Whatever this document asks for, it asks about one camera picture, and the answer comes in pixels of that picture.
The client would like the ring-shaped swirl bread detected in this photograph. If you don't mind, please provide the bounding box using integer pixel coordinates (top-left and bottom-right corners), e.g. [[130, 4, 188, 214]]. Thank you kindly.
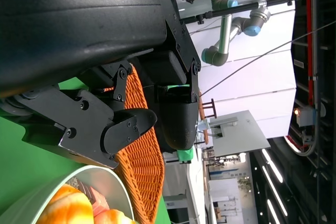
[[94, 209, 138, 224]]

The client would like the oval orange bread loaf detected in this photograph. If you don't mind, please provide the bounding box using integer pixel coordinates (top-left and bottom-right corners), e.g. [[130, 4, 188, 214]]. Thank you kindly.
[[36, 184, 95, 224]]

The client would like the grey-green bowl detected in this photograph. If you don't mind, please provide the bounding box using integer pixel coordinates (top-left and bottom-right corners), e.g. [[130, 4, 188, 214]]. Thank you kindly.
[[0, 165, 136, 224]]

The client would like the orange wicker basket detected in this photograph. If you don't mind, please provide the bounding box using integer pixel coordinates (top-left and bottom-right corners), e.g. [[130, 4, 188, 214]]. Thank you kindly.
[[104, 65, 165, 224]]

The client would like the chocolate striped cake slice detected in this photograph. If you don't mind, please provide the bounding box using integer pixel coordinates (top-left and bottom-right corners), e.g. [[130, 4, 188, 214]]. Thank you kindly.
[[78, 181, 93, 200]]

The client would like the coral pink cake slice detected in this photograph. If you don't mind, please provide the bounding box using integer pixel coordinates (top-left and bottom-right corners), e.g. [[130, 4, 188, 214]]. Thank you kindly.
[[89, 186, 110, 214]]

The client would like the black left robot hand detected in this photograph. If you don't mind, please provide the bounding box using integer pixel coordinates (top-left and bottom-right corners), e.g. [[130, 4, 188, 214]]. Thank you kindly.
[[0, 0, 203, 169]]

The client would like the long black pole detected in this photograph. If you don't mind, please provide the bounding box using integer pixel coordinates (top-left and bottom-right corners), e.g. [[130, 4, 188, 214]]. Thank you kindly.
[[181, 0, 336, 25]]

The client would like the brown wooden stool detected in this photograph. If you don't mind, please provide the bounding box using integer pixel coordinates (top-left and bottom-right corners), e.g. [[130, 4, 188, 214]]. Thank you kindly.
[[198, 91, 217, 145]]

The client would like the red pipe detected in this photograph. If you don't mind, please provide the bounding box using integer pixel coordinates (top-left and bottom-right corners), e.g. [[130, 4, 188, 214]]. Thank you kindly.
[[306, 0, 315, 105]]

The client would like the clear bottle pack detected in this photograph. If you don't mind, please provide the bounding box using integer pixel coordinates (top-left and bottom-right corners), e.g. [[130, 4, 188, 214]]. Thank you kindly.
[[196, 119, 211, 133]]

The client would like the light grey board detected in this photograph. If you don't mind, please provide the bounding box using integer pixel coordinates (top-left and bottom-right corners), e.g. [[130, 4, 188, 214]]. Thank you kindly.
[[209, 110, 271, 158]]

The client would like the green cloth with print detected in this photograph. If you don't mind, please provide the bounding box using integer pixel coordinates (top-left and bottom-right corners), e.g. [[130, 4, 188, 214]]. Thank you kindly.
[[177, 148, 194, 164]]

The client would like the white ceiling light strip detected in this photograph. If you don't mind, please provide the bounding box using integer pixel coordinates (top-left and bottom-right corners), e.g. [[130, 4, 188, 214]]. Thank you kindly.
[[261, 148, 284, 184], [261, 166, 289, 217], [266, 199, 279, 224]]

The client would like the green potted plant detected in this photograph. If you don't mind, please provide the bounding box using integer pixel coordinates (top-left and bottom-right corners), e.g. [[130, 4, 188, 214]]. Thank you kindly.
[[237, 176, 253, 193]]

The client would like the thin dark wire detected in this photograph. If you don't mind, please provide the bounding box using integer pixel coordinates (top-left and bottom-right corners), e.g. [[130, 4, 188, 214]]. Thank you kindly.
[[201, 21, 336, 98]]

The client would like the grey wall box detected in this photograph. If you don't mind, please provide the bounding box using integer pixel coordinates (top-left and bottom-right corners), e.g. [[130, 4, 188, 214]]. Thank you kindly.
[[295, 104, 320, 127]]

